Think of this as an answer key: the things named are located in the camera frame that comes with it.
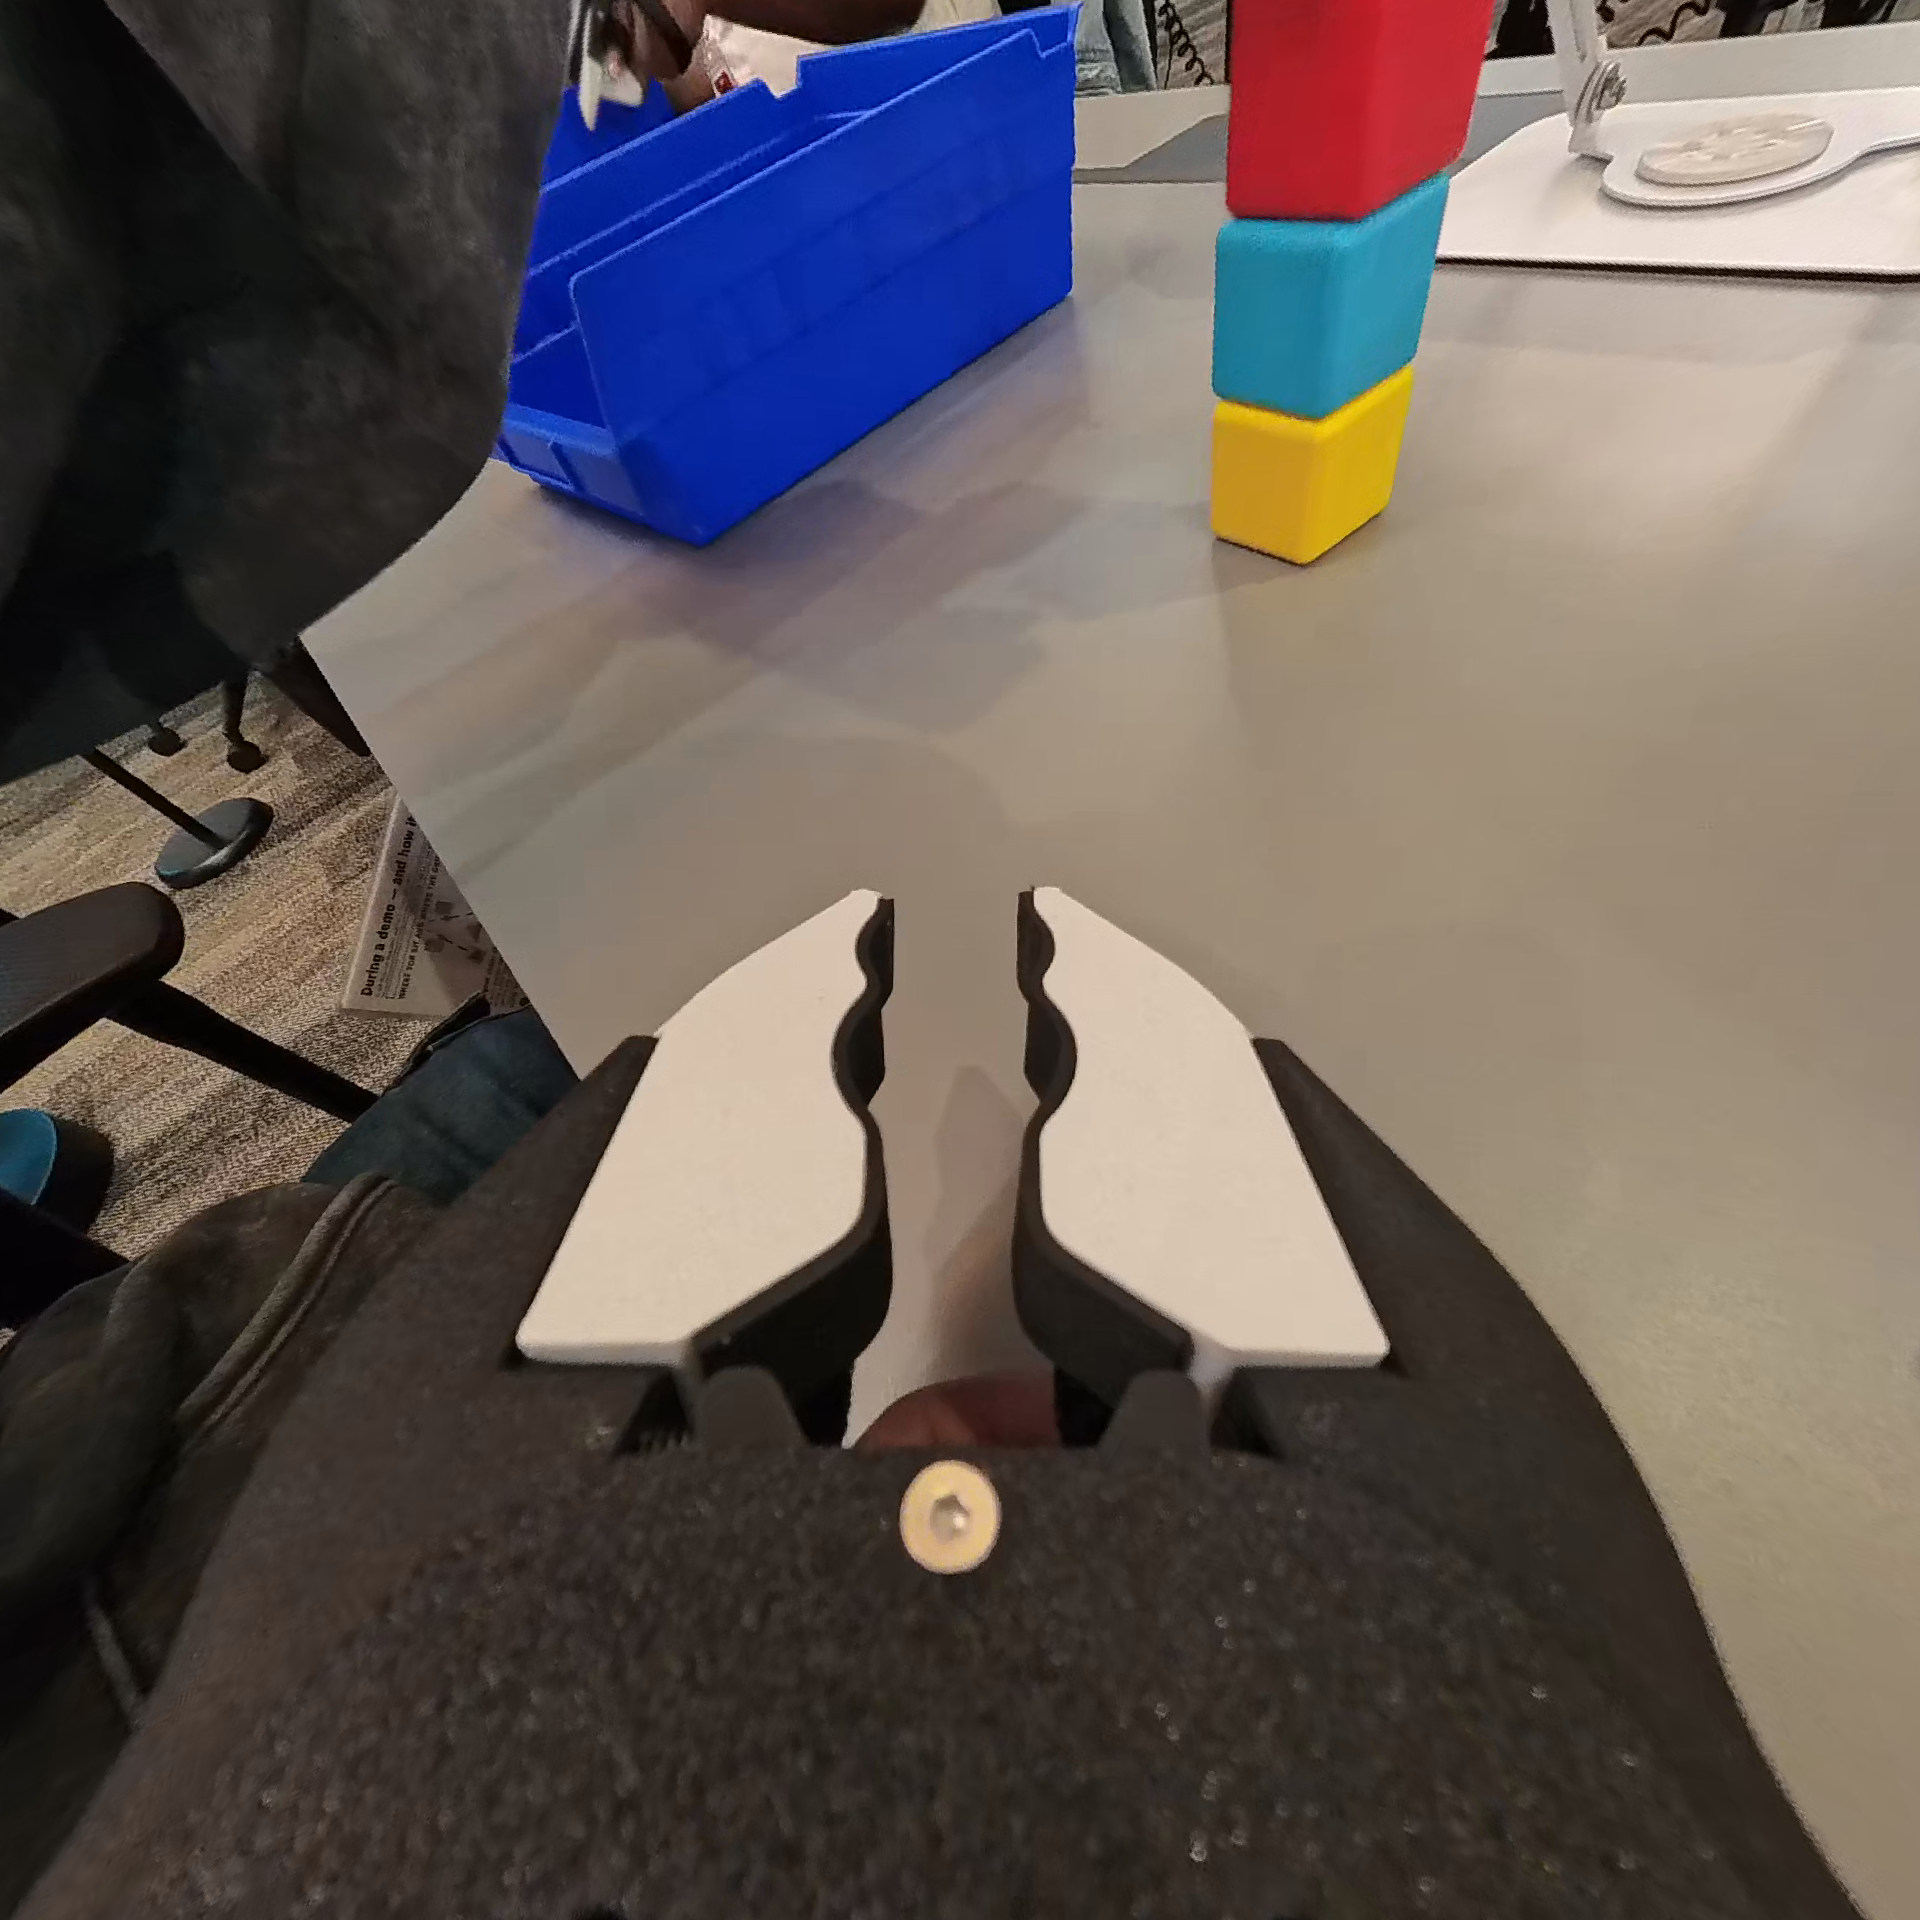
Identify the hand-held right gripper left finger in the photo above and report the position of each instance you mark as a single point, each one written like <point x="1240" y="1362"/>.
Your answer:
<point x="721" y="1185"/>

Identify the cyan cube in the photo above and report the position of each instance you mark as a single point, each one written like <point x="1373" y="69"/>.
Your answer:
<point x="1306" y="299"/>

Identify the black chair base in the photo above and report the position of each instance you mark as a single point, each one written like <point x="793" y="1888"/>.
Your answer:
<point x="212" y="840"/>

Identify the blue denim jacket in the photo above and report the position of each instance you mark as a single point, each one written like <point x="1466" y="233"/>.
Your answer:
<point x="1119" y="37"/>

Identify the red cube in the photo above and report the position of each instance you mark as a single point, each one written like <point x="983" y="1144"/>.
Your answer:
<point x="1349" y="106"/>

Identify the grey desk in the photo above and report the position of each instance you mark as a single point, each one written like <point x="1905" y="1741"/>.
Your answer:
<point x="1501" y="750"/>

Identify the black office chair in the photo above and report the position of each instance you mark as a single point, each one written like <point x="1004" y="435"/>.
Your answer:
<point x="76" y="944"/>

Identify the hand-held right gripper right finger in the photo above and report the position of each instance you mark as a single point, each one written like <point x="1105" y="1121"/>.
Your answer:
<point x="1200" y="1185"/>

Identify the person's blue jeans leg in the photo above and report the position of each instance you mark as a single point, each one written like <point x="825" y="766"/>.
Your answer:
<point x="452" y="1096"/>

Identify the blue plastic bin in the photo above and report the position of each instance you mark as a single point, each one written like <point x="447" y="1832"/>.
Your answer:
<point x="840" y="299"/>

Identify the yellow cube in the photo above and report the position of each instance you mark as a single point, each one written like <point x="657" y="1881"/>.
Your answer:
<point x="1290" y="480"/>

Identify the printed paper sheet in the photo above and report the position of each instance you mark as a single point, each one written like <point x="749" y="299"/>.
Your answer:
<point x="421" y="931"/>

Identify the person's left forearm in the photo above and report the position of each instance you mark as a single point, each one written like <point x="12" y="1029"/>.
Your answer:
<point x="224" y="374"/>

